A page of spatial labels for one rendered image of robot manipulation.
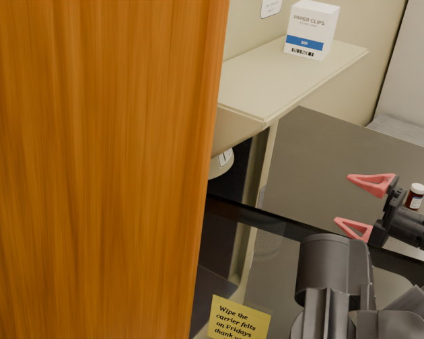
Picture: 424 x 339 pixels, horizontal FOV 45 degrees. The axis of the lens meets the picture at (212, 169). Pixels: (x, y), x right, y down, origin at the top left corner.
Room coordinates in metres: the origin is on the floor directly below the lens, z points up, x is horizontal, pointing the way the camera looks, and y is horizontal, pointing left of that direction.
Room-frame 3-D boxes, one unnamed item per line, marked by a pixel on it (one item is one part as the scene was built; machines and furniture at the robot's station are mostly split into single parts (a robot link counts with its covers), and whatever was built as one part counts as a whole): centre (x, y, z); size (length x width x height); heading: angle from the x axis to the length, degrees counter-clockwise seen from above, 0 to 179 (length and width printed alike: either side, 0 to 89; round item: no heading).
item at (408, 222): (0.74, -0.35, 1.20); 0.07 x 0.07 x 0.10; 60
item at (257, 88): (0.61, -0.07, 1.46); 0.32 x 0.12 x 0.10; 151
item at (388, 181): (0.78, -0.28, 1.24); 0.09 x 0.07 x 0.07; 60
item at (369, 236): (0.78, -0.28, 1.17); 0.09 x 0.07 x 0.07; 60
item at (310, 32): (0.67, -0.10, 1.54); 0.05 x 0.05 x 0.06; 68
